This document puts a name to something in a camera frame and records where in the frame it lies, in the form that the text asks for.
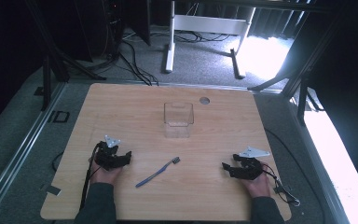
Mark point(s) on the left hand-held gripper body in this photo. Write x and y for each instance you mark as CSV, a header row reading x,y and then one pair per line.
x,y
105,155

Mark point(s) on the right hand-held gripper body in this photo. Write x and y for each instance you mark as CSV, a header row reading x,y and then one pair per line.
x,y
251,169

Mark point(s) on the person's right hand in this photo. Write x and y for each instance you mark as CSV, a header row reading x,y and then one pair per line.
x,y
258,186

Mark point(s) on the person's left hand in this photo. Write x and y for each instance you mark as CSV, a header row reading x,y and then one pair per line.
x,y
105,175

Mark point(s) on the blue toothbrush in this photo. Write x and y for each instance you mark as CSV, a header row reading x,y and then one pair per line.
x,y
157,172

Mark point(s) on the grey tape piece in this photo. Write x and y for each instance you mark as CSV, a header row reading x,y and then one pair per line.
x,y
52,189

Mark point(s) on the clear plastic cup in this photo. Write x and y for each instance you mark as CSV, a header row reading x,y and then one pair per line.
x,y
178,119

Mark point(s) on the grey round table grommet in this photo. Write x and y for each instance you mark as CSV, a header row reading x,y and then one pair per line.
x,y
204,100

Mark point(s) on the black metal stand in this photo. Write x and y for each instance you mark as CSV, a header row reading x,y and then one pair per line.
x,y
48,62
301,77

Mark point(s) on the dark computer tower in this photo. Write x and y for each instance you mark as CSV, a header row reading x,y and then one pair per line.
x,y
113,28

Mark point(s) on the black rectangular floor frame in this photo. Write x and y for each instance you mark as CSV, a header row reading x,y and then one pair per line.
x,y
61,116

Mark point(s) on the aluminium floor rail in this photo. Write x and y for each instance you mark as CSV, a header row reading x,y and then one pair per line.
x,y
21,149

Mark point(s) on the white desk frame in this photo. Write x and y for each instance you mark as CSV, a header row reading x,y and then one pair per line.
x,y
206,25

